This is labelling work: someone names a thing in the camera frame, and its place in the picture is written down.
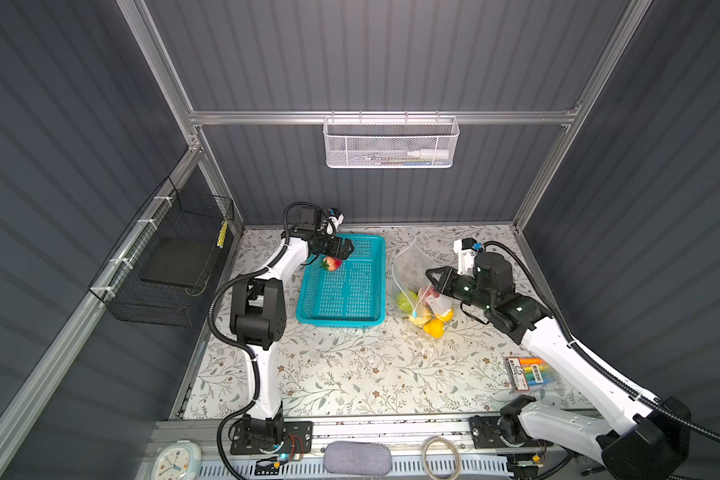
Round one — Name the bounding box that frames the coloured marker pack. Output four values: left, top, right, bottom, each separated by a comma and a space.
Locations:
504, 356, 557, 392

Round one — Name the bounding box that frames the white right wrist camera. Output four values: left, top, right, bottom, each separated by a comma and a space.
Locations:
453, 238, 484, 275

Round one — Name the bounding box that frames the yellow toy lemon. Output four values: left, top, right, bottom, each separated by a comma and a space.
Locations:
437, 308, 454, 323

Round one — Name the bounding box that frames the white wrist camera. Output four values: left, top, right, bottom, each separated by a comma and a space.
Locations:
324, 208, 344, 237
453, 238, 484, 275

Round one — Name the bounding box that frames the white wire wall basket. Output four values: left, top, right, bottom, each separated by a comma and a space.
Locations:
322, 114, 460, 169

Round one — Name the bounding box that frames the yellow toy pepper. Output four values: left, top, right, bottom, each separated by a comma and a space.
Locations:
422, 318, 446, 339

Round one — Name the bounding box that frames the white tube in basket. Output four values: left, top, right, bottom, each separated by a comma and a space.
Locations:
407, 149, 451, 161

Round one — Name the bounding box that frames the beige cable ring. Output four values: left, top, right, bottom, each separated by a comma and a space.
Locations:
420, 436, 461, 480

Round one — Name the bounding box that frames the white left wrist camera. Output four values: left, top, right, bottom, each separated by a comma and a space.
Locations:
324, 208, 344, 237

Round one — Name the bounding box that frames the grey fabric pouch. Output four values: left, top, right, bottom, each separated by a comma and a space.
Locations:
323, 441, 392, 477

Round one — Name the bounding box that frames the green toy pear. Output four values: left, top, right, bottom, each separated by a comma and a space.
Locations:
396, 290, 418, 315

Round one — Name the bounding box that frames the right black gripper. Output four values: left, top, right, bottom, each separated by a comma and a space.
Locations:
425, 265, 492, 313

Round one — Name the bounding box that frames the clear zip top bag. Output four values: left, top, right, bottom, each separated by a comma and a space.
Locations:
392, 241, 454, 339

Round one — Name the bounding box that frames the teal plastic basket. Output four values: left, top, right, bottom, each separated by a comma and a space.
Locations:
295, 234, 386, 328

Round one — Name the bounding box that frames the pale red toy strawberry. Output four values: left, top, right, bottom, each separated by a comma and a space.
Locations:
320, 256, 343, 272

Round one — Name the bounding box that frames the black wire wall basket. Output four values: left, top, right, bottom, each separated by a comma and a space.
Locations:
89, 180, 236, 327

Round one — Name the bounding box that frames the white analog clock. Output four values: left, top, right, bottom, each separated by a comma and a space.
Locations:
149, 440, 202, 480

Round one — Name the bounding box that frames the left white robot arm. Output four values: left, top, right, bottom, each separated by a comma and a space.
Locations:
207, 201, 354, 447

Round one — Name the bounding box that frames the yellow marker in basket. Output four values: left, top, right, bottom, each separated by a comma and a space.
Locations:
216, 220, 228, 249

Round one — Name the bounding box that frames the pale yellow toy pear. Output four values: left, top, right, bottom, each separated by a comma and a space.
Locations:
408, 309, 432, 328

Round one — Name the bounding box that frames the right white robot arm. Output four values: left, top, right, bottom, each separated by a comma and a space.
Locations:
426, 238, 720, 479

